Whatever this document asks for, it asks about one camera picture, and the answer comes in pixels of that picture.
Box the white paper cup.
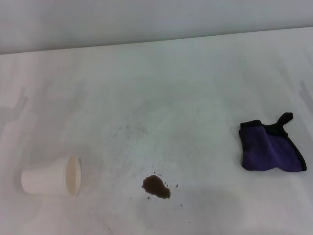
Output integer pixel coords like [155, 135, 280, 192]
[21, 156, 82, 197]

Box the purple rag with black trim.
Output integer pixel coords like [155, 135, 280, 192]
[238, 112, 308, 173]

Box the dark brown liquid stain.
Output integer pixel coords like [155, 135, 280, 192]
[141, 171, 179, 200]

